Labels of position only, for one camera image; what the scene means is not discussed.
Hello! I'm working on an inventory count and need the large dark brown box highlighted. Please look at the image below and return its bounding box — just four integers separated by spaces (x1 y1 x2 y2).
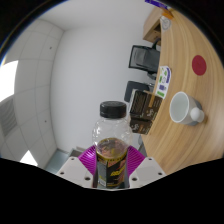
128 89 158 121

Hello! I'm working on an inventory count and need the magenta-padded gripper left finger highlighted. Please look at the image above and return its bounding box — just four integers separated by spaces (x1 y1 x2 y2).
55 145 99 188

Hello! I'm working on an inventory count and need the white and grey mug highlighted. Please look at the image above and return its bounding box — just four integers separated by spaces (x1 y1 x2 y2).
169 91 206 127

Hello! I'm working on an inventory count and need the wooden side desk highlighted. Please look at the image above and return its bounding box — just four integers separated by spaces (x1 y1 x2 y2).
142 7 174 47

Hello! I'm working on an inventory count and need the ceiling air vent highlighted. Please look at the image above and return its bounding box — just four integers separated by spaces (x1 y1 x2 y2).
0 99 18 136

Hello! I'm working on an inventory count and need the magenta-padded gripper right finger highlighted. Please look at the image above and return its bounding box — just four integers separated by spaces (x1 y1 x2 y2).
125 145 167 188

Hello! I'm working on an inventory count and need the flat round red coaster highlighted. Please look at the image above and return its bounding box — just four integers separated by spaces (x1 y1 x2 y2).
191 54 208 77

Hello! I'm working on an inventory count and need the grey mesh office chair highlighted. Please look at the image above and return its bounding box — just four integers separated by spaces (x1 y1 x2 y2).
128 38 162 75

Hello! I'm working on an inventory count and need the small dark brown box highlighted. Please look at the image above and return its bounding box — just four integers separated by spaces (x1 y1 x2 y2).
129 117 154 135

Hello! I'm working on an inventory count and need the white printed leaflet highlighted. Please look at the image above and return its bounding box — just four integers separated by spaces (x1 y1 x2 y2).
155 65 172 99

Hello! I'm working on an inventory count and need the clear bottle with black cap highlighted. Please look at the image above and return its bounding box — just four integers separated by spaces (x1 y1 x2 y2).
92 100 134 190

